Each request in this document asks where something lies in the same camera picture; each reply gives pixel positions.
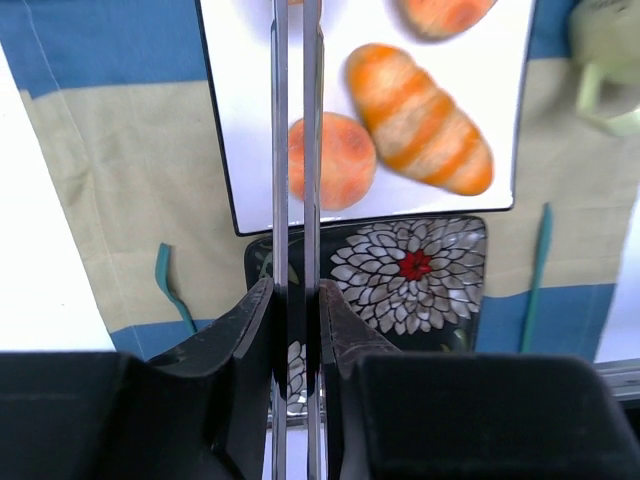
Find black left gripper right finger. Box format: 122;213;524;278
319;280;639;479

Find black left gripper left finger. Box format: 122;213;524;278
1;279;273;479

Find metal tongs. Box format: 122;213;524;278
270;1;324;479

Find round bread roll bottom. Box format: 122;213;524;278
288;112;377;211

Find round bread roll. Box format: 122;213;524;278
396;0;496;40
288;112;377;211

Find striped long bread roll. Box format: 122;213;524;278
345;43;494;196

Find round bread roll top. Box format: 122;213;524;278
396;0;496;40

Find black floral square plate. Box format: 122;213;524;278
243;214;489;416

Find teal fork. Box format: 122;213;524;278
154;243;197;335

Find teal knife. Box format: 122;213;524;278
519;203;553;353

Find blue and beige placemat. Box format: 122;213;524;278
1;1;639;362

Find white square plate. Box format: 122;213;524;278
196;1;535;235

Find pale yellow mug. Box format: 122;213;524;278
568;0;639;137

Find aluminium frame rail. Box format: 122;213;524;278
594;359;640;401

